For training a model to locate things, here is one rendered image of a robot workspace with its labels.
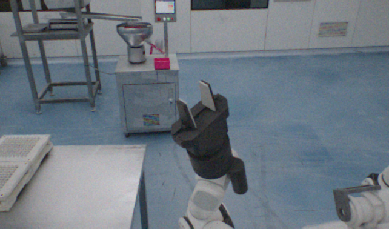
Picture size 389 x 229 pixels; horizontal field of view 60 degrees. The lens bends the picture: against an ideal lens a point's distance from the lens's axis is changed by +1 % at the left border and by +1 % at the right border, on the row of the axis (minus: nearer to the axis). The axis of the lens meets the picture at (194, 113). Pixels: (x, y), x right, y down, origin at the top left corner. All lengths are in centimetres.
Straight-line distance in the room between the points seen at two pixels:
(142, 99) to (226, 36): 317
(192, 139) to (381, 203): 41
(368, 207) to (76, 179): 125
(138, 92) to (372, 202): 287
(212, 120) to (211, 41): 568
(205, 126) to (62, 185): 115
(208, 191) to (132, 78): 273
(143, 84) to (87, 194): 199
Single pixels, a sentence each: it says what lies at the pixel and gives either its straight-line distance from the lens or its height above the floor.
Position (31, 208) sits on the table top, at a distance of 157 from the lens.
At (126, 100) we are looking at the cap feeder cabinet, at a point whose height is 45.
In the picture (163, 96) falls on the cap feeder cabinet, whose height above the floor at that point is 48.
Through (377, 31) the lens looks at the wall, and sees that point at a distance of 742.
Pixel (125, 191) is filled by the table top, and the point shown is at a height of 89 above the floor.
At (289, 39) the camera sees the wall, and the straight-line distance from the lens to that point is 663.
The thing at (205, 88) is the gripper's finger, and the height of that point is 163.
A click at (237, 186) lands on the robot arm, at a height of 139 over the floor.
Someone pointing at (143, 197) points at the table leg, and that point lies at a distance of 198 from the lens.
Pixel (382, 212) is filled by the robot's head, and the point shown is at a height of 137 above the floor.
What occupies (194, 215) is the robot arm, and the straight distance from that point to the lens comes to 92.
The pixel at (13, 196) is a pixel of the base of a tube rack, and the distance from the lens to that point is 162.
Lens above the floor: 185
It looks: 27 degrees down
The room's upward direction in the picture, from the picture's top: straight up
